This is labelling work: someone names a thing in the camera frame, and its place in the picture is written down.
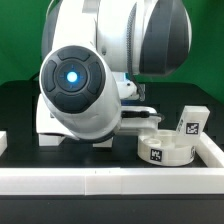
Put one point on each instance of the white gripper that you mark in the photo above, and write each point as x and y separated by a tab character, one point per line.
104	118

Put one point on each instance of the white round stool seat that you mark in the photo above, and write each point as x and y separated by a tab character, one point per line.
162	149

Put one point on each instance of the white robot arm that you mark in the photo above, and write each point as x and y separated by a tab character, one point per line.
92	51

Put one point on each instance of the white U-shaped fence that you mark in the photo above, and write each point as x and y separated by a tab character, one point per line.
120	181

